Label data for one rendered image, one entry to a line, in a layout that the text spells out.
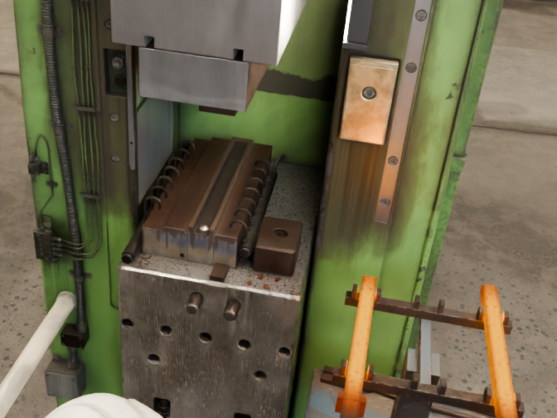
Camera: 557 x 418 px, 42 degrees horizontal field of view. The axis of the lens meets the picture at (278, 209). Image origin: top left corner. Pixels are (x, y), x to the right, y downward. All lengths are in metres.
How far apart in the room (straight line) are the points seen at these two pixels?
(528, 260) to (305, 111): 1.83
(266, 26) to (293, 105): 0.60
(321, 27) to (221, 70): 0.50
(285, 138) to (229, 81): 0.59
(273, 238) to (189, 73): 0.39
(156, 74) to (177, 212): 0.33
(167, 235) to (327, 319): 0.46
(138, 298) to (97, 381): 0.56
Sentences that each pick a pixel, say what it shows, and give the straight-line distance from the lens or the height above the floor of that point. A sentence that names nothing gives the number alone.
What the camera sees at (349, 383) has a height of 0.98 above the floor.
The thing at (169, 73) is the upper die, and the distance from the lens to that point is 1.33.
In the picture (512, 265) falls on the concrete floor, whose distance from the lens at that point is 3.35.
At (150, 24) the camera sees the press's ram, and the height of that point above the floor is 1.41.
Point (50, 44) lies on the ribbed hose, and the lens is 1.53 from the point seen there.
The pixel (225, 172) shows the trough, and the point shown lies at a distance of 1.69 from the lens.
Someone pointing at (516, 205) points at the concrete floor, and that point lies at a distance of 3.82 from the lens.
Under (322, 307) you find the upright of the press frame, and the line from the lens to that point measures 1.71.
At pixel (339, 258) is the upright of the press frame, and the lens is 1.62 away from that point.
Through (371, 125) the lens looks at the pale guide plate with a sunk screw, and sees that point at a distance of 1.43.
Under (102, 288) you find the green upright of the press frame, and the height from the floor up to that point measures 0.68.
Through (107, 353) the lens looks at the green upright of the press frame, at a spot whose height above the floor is 0.46.
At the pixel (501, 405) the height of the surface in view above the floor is 0.98.
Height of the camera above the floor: 1.83
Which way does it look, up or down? 32 degrees down
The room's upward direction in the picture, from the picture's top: 6 degrees clockwise
